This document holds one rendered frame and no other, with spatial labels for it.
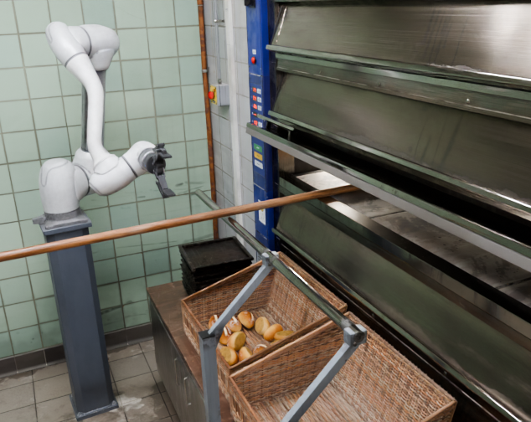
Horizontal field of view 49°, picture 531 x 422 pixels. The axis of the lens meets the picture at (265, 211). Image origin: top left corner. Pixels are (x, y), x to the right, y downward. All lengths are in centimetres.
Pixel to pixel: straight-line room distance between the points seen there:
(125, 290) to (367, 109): 206
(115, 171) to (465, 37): 135
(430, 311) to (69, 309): 168
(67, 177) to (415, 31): 160
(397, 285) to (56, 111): 196
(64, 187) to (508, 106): 185
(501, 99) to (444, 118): 22
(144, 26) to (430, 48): 188
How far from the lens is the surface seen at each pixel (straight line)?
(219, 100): 292
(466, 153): 151
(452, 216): 136
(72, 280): 276
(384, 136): 176
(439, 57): 154
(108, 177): 226
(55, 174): 262
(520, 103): 139
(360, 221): 199
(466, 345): 168
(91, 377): 302
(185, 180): 332
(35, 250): 193
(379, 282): 195
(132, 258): 340
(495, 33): 144
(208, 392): 189
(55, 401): 330
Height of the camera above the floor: 190
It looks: 20 degrees down
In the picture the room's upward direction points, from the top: 2 degrees counter-clockwise
